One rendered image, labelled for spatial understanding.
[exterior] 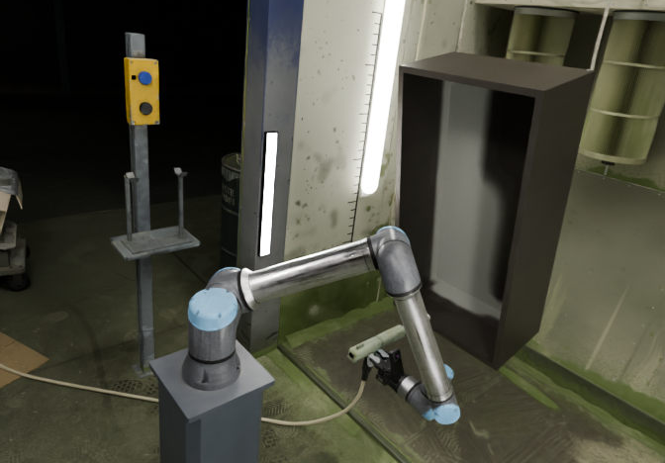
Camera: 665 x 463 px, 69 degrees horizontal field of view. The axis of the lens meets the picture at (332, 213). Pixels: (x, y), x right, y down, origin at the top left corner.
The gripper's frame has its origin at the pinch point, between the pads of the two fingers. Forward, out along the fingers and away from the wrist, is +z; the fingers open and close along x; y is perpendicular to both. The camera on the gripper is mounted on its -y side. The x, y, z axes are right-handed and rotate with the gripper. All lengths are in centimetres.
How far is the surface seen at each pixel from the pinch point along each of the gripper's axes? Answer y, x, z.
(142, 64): -93, -51, 102
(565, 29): -125, 159, 37
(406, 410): 47, 28, -10
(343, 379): 51, 17, 23
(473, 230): -36, 69, 7
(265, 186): -42, -5, 77
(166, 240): -22, -51, 83
